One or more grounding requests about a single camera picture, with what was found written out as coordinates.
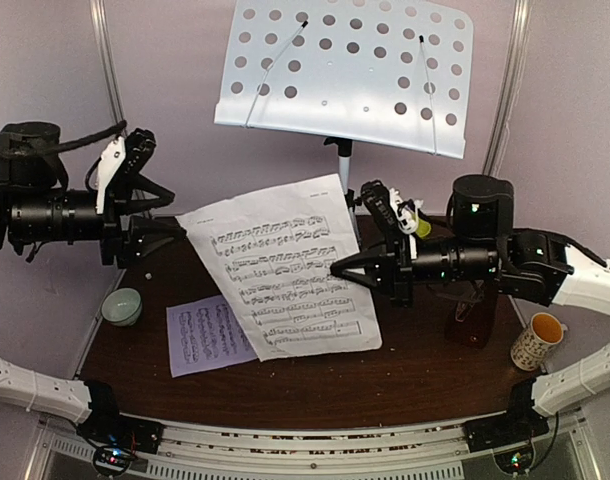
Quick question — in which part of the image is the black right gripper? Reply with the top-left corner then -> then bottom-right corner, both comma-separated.
329,228 -> 500,311

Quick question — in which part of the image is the sheet music page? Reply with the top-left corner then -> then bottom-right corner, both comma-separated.
177,174 -> 382,361

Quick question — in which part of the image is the lavender bottom paper sheet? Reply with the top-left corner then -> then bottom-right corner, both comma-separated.
166,295 -> 257,378

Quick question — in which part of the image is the white perforated music stand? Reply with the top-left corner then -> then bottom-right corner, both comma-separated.
212,0 -> 481,221

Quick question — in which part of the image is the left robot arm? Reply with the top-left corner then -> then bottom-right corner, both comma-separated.
0,121 -> 185,444

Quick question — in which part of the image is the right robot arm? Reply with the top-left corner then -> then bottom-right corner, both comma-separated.
330,174 -> 610,316

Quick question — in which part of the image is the lime green bowl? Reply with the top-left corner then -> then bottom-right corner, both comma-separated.
415,219 -> 432,239

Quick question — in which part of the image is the pale celadon bowl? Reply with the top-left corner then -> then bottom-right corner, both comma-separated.
101,288 -> 143,327

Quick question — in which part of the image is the brown wooden metronome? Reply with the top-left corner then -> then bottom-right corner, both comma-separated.
444,282 -> 498,349

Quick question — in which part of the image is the patterned yellow-lined mug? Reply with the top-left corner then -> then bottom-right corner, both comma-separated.
510,312 -> 568,372

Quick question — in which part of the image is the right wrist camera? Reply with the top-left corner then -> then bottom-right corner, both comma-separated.
360,180 -> 425,235

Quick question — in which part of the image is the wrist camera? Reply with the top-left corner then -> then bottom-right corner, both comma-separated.
360,180 -> 425,235
95,128 -> 156,218

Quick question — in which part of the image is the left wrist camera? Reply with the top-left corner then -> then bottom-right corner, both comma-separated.
95,128 -> 156,218

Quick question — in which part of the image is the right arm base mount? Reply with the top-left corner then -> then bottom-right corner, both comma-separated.
463,415 -> 549,453

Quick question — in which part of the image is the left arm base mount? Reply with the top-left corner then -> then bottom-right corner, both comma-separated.
76,411 -> 164,454

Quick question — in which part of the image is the aluminium front rail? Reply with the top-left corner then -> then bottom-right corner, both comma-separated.
22,392 -> 610,480

